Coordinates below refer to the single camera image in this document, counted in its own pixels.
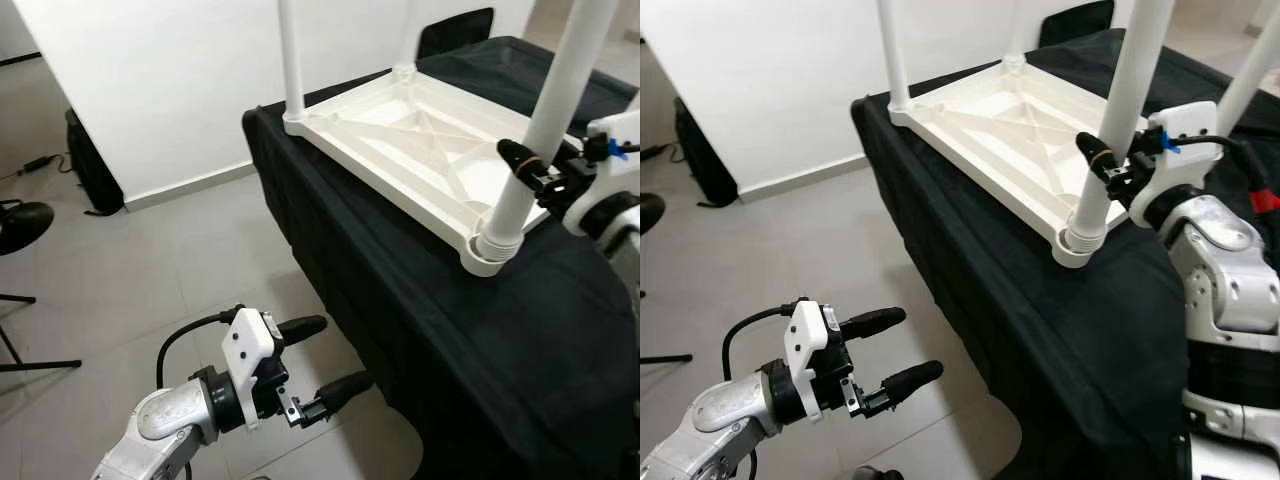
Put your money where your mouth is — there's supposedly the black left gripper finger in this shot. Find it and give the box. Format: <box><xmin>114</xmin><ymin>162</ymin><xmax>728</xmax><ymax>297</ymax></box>
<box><xmin>862</xmin><ymin>360</ymin><xmax>944</xmax><ymax>418</ymax></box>
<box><xmin>275</xmin><ymin>315</ymin><xmax>329</xmax><ymax>349</ymax></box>
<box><xmin>838</xmin><ymin>306</ymin><xmax>908</xmax><ymax>343</ymax></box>
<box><xmin>300</xmin><ymin>371</ymin><xmax>375</xmax><ymax>428</ymax></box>

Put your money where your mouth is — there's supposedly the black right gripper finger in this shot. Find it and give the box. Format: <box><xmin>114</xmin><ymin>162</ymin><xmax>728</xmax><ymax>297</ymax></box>
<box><xmin>497</xmin><ymin>138</ymin><xmax>549</xmax><ymax>193</ymax></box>
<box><xmin>1075</xmin><ymin>131</ymin><xmax>1123</xmax><ymax>186</ymax></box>

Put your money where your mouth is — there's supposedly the white plastic table leg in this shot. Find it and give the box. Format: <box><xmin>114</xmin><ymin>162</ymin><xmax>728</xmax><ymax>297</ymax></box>
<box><xmin>1005</xmin><ymin>0</ymin><xmax>1028</xmax><ymax>63</ymax></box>
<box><xmin>278</xmin><ymin>0</ymin><xmax>308</xmax><ymax>126</ymax></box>
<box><xmin>398</xmin><ymin>0</ymin><xmax>416</xmax><ymax>73</ymax></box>
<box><xmin>877</xmin><ymin>0</ymin><xmax>914</xmax><ymax>113</ymax></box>
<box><xmin>1062</xmin><ymin>0</ymin><xmax>1178</xmax><ymax>253</ymax></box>
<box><xmin>1215</xmin><ymin>8</ymin><xmax>1280</xmax><ymax>136</ymax></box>
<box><xmin>470</xmin><ymin>0</ymin><xmax>621</xmax><ymax>263</ymax></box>

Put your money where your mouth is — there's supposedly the black tablecloth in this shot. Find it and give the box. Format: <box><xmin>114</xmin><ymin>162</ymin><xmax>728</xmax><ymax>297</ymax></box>
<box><xmin>850</xmin><ymin>28</ymin><xmax>1280</xmax><ymax>480</ymax></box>
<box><xmin>243</xmin><ymin>35</ymin><xmax>641</xmax><ymax>480</ymax></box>

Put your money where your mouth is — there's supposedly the black floor bin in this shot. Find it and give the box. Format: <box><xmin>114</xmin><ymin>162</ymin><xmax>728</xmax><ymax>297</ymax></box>
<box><xmin>672</xmin><ymin>98</ymin><xmax>741</xmax><ymax>208</ymax></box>
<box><xmin>65</xmin><ymin>108</ymin><xmax>126</xmax><ymax>216</ymax></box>

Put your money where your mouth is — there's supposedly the black floor stand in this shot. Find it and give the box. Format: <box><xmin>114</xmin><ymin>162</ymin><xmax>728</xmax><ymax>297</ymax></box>
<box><xmin>640</xmin><ymin>290</ymin><xmax>693</xmax><ymax>364</ymax></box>
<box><xmin>0</xmin><ymin>200</ymin><xmax>83</xmax><ymax>373</ymax></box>

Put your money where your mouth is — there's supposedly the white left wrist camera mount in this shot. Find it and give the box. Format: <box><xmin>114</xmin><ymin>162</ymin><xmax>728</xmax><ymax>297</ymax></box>
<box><xmin>220</xmin><ymin>308</ymin><xmax>284</xmax><ymax>431</ymax></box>
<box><xmin>785</xmin><ymin>298</ymin><xmax>831</xmax><ymax>421</ymax></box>

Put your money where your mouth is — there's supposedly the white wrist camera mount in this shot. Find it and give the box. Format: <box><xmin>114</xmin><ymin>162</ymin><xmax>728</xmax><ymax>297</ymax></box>
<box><xmin>785</xmin><ymin>298</ymin><xmax>831</xmax><ymax>421</ymax></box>
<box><xmin>220</xmin><ymin>308</ymin><xmax>284</xmax><ymax>431</ymax></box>
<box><xmin>1128</xmin><ymin>100</ymin><xmax>1221</xmax><ymax>226</ymax></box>
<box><xmin>563</xmin><ymin>108</ymin><xmax>641</xmax><ymax>239</ymax></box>

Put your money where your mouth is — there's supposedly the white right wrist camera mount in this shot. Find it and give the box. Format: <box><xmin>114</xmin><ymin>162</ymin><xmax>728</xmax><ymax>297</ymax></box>
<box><xmin>1128</xmin><ymin>100</ymin><xmax>1221</xmax><ymax>226</ymax></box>
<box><xmin>563</xmin><ymin>108</ymin><xmax>641</xmax><ymax>239</ymax></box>

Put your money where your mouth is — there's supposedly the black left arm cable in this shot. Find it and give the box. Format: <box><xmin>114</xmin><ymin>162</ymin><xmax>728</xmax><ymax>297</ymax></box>
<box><xmin>722</xmin><ymin>298</ymin><xmax>801</xmax><ymax>381</ymax></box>
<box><xmin>155</xmin><ymin>305</ymin><xmax>244</xmax><ymax>391</ymax></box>

